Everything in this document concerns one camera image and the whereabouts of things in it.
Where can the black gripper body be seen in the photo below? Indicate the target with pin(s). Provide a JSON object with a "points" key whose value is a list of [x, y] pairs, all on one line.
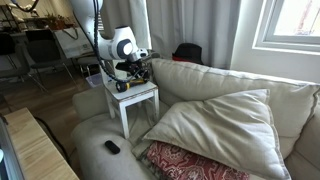
{"points": [[128, 66]]}

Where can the yellow and black flashlight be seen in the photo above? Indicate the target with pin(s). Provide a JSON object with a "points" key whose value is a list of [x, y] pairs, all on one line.
{"points": [[131, 85]]}

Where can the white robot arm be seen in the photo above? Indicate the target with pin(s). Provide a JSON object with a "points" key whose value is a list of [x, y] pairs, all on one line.
{"points": [[113, 46]]}

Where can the white wooden chair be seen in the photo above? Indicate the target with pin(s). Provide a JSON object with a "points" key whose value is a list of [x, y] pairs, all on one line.
{"points": [[133, 96]]}

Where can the black office chair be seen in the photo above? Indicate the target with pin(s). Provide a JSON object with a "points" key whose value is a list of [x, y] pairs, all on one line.
{"points": [[43, 50]]}

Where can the red cloth under hat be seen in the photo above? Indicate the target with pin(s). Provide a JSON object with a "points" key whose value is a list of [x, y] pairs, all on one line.
{"points": [[178, 59]]}

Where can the clear plastic storage box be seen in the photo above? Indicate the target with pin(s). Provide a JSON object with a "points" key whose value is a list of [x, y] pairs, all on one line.
{"points": [[94, 80]]}

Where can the black brimmed hat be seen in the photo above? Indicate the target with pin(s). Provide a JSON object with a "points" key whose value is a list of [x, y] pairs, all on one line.
{"points": [[188, 52]]}

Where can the white tote bag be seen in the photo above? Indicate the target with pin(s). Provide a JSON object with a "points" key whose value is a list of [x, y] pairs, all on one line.
{"points": [[73, 43]]}

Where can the white curtain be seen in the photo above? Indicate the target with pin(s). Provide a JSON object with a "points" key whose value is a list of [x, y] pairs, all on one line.
{"points": [[186, 26]]}

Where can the beige fabric sofa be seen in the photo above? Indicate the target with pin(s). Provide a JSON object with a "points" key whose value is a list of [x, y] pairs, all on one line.
{"points": [[213, 83]]}

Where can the dark remote control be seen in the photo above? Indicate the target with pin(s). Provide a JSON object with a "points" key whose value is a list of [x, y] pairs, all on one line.
{"points": [[112, 147]]}

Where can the potted plant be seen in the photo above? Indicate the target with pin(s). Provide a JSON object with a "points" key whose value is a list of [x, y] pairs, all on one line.
{"points": [[55, 21]]}

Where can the red patterned cushion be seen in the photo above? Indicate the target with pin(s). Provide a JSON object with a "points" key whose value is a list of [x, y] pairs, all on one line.
{"points": [[186, 163]]}

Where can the beige throw pillow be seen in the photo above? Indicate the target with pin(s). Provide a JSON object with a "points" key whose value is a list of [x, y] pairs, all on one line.
{"points": [[226, 130]]}

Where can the white window frame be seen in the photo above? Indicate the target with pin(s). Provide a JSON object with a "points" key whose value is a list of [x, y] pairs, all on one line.
{"points": [[290, 40]]}

